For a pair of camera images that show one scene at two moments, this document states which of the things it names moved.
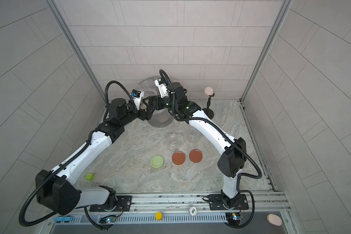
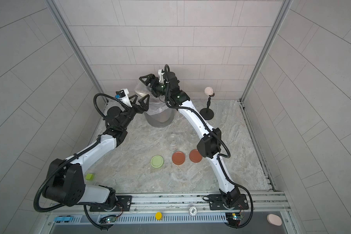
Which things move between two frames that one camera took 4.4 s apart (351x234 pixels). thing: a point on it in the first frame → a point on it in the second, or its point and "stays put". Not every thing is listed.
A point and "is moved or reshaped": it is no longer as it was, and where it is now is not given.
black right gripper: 156,99 → 158,86
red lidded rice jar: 173,142 stays put
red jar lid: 195,155 stays put
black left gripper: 142,117 → 141,107
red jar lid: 178,158 stays put
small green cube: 89,176 stays put
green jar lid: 157,161 stays put
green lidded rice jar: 143,105 is moved or reshaped
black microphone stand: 208,111 stays put
